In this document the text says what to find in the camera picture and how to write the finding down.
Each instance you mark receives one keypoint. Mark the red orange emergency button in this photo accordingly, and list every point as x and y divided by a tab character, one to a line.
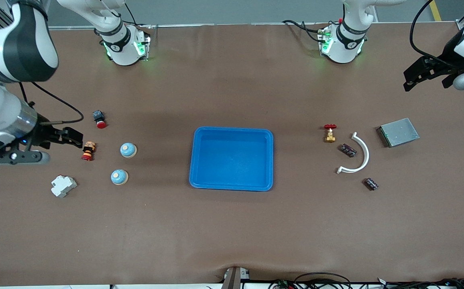
88	151

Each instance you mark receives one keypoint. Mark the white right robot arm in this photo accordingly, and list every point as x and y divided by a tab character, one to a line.
15	44

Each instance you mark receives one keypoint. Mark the grey metal box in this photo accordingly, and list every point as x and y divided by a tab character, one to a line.
399	132

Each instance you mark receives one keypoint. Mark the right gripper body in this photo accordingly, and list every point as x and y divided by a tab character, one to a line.
41	134

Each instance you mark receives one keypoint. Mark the blue plastic tray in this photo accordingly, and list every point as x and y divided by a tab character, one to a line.
232	160

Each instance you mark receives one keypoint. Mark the white curved plastic strip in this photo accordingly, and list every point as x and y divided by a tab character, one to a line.
366	154

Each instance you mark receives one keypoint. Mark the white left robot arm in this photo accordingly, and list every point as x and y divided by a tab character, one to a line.
344	40

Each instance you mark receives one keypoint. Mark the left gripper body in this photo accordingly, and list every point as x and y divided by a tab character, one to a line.
445	61

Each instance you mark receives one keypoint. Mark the black red push button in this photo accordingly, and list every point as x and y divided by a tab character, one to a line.
99	119

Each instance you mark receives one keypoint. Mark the white circuit breaker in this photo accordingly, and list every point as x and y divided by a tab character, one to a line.
63	186

